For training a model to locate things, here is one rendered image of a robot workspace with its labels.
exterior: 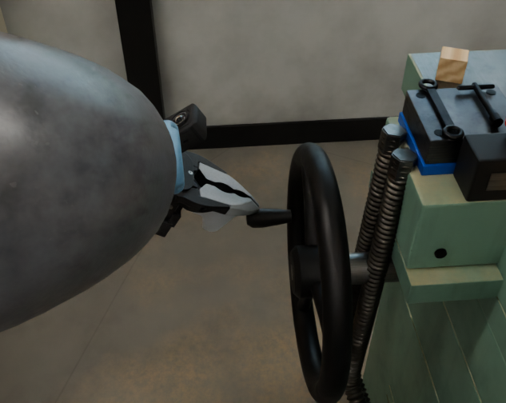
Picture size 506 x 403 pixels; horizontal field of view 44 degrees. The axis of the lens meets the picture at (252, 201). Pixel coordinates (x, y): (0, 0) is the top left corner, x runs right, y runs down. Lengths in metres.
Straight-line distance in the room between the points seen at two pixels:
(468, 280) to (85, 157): 0.50
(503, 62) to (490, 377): 0.44
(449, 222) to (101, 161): 0.44
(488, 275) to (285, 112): 1.54
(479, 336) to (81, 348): 1.14
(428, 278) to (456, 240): 0.05
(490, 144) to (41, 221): 0.46
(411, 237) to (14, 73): 0.47
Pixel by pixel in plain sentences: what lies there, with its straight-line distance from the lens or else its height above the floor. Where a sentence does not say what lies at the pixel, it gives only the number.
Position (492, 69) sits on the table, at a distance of 0.93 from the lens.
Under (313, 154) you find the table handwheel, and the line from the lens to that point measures 0.64.
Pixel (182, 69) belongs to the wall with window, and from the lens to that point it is 2.02.
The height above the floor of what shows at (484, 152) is 1.01.
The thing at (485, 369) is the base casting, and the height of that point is 0.75.
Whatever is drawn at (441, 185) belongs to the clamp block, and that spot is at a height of 0.96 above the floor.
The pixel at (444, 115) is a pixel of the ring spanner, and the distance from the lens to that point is 0.63.
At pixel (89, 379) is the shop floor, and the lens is 1.63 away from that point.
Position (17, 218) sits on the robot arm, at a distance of 0.20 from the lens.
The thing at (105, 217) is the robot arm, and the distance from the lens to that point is 0.22.
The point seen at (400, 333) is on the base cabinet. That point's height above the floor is 0.52.
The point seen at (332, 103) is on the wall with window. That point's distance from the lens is 2.14.
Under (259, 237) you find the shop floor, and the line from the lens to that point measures 1.86.
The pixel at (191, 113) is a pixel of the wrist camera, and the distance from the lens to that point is 0.69.
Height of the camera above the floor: 1.35
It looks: 43 degrees down
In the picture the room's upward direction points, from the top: straight up
